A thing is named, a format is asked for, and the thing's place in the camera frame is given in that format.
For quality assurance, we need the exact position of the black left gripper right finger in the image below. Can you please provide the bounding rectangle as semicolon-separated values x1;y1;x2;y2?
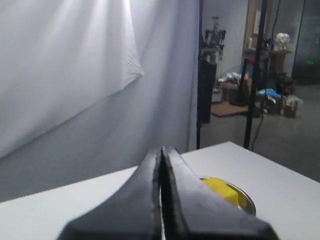
161;146;278;240

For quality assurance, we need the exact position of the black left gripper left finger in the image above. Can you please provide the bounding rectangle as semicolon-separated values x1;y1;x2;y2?
58;147;163;240

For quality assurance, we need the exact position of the yellow sponge block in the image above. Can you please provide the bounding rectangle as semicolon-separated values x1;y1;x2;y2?
201;178;239;207

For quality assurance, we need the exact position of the round stainless steel dish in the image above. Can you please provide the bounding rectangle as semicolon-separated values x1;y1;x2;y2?
199;176;256;216

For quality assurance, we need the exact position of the pile of cardboard boxes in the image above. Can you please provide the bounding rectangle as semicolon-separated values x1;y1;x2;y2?
210;72;303;118

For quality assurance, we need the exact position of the grey backdrop cloth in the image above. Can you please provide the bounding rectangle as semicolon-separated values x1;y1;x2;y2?
0;0;201;202

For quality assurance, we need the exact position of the black tall cabinet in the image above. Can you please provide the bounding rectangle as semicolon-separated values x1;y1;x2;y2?
200;59;217;124

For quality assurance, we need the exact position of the wooden shelf with items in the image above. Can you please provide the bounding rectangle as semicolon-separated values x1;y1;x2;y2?
243;32;293;73

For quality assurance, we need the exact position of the black backdrop stand pole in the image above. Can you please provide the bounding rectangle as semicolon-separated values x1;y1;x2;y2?
196;0;204;150

